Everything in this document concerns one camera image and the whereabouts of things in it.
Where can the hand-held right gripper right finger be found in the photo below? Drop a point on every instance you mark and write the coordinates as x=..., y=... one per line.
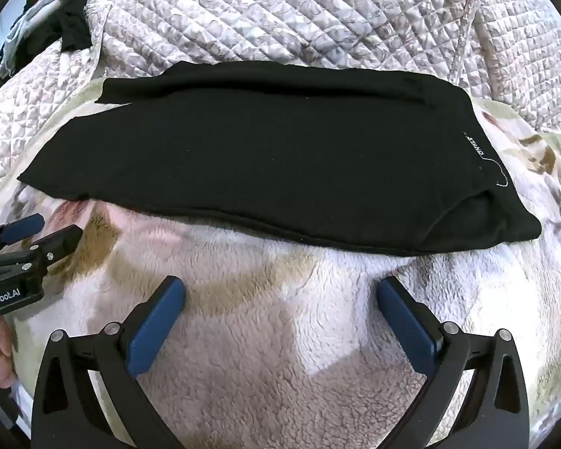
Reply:
x=404, y=327

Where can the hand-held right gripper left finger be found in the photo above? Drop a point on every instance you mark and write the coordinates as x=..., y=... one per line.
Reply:
x=156, y=332

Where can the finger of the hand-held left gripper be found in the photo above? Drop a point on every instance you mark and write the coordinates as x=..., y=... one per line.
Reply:
x=23, y=227
x=60, y=239

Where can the black pants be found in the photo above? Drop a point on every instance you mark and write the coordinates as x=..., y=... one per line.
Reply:
x=262, y=159

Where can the person's left hand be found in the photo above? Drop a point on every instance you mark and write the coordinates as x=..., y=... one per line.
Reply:
x=2, y=339

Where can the floral fleece blanket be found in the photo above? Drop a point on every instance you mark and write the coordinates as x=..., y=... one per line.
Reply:
x=285, y=318

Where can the light grey garment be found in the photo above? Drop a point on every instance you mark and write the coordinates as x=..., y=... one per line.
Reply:
x=23, y=28

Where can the quilted floral bedspread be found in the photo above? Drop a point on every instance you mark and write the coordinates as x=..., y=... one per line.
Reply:
x=262, y=9

